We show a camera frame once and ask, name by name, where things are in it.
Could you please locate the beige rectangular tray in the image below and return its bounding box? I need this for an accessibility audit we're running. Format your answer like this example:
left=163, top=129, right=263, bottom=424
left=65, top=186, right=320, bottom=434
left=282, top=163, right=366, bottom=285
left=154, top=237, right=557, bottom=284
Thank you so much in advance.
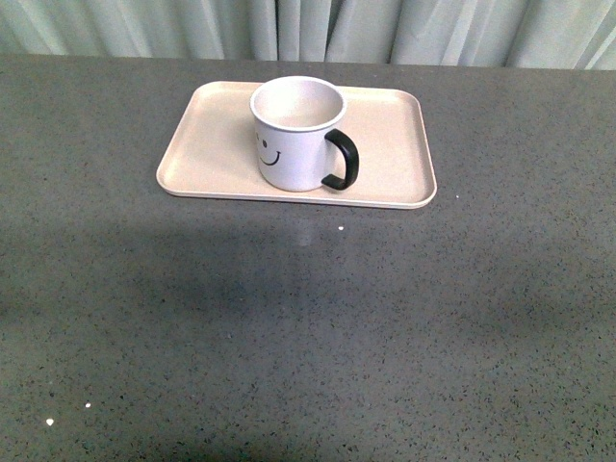
left=156, top=81, right=437, bottom=209

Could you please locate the pale grey curtain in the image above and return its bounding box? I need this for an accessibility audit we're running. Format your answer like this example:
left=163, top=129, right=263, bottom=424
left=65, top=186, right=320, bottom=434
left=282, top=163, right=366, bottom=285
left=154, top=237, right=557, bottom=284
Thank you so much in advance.
left=1, top=0, right=615, bottom=70

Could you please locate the white smiley face mug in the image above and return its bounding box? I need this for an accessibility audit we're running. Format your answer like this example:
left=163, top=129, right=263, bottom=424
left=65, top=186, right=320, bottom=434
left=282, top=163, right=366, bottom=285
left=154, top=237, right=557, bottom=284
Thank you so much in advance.
left=249, top=76, right=360, bottom=192

